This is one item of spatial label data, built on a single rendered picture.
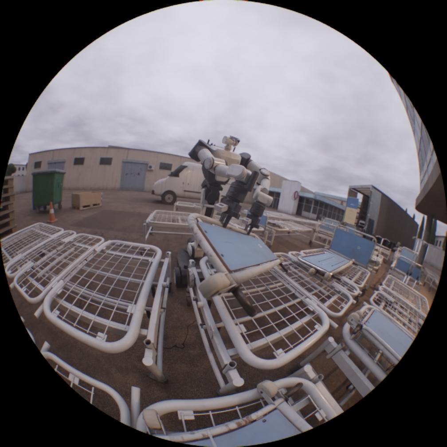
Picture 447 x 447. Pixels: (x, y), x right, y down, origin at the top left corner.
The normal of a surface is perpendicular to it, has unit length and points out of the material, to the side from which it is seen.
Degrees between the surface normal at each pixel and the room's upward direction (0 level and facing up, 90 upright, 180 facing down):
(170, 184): 89
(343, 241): 90
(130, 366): 0
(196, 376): 0
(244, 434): 5
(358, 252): 90
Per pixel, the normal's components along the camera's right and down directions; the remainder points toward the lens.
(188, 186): 0.46, 0.24
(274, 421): 0.25, -0.95
